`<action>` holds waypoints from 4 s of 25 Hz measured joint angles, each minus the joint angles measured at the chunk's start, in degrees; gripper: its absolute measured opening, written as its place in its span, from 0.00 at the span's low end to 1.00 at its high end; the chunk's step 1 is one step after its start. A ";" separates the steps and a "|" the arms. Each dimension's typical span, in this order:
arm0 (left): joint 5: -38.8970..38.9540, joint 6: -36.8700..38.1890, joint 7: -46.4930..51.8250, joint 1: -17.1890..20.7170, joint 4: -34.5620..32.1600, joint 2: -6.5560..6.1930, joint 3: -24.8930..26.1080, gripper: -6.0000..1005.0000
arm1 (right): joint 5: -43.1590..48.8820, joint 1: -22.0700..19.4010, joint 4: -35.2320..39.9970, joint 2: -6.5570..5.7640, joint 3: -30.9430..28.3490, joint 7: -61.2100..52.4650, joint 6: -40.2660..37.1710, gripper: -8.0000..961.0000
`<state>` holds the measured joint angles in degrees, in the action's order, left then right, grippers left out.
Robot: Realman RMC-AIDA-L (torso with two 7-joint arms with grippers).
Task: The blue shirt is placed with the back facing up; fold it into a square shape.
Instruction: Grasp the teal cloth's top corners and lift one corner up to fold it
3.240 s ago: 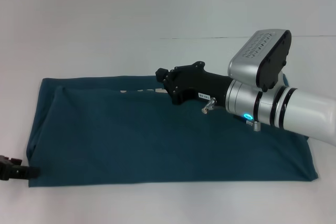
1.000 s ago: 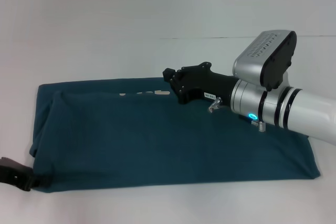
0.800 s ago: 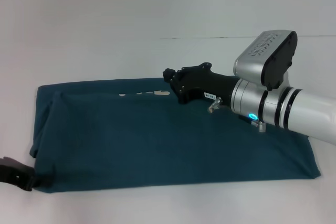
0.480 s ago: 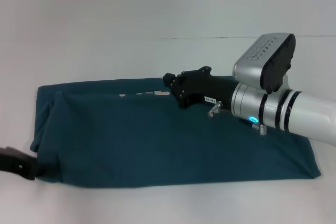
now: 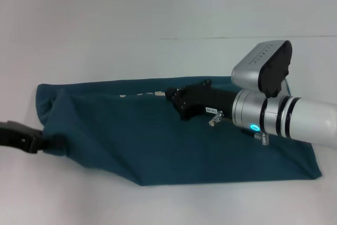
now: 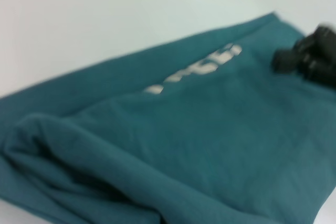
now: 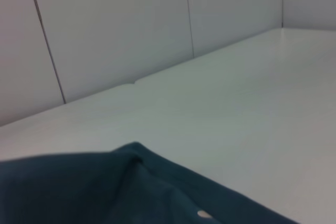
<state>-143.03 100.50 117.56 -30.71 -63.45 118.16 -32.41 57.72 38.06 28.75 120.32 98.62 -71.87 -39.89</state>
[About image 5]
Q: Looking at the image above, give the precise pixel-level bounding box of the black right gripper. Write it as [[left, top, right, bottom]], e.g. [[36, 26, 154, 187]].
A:
[[164, 79, 239, 122]]

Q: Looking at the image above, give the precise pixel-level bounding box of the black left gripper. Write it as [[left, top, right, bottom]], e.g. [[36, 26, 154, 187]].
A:
[[0, 120, 67, 155]]

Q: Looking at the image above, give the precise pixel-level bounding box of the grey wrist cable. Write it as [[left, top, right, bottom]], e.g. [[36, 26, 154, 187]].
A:
[[253, 132, 271, 146]]

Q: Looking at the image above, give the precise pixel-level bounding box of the clear cable plug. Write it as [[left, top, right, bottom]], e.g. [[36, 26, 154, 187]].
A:
[[207, 110, 224, 127]]

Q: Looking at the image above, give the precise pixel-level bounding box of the teal blue shirt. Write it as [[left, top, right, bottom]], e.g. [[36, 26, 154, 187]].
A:
[[35, 75, 323, 187]]

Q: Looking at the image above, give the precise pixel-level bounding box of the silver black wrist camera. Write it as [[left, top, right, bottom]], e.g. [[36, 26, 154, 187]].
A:
[[231, 40, 293, 99]]

